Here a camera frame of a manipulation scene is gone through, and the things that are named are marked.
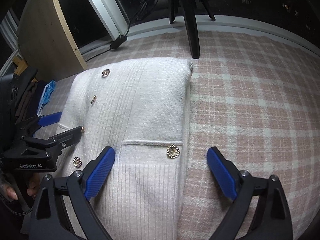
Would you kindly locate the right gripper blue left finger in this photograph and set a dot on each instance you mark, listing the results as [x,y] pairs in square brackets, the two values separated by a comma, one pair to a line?
[49,217]

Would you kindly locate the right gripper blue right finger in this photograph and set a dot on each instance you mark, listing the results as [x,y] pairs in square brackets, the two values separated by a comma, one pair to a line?
[271,219]

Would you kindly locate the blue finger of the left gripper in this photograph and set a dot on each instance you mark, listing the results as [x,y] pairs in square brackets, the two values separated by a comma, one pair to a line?
[59,141]
[36,122]

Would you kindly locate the cream knit cardigan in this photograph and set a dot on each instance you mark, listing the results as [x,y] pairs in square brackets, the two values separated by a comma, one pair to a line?
[141,108]

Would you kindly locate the stack of dark folded clothes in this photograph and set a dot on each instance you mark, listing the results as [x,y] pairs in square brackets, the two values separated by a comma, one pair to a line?
[29,103]

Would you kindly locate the person left hand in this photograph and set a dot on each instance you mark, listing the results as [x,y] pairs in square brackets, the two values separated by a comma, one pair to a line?
[12,190]

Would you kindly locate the blue cloth piece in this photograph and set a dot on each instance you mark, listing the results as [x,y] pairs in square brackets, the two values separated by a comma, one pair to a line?
[45,96]

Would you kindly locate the orange pine wooden board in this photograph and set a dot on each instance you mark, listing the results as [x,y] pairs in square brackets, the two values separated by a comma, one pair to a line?
[21,65]

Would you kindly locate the large light wooden board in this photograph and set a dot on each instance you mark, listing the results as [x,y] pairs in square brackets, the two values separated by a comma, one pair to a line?
[46,43]

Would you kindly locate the pink plaid table cloth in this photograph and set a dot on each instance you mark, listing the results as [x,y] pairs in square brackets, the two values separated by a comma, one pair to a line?
[256,100]

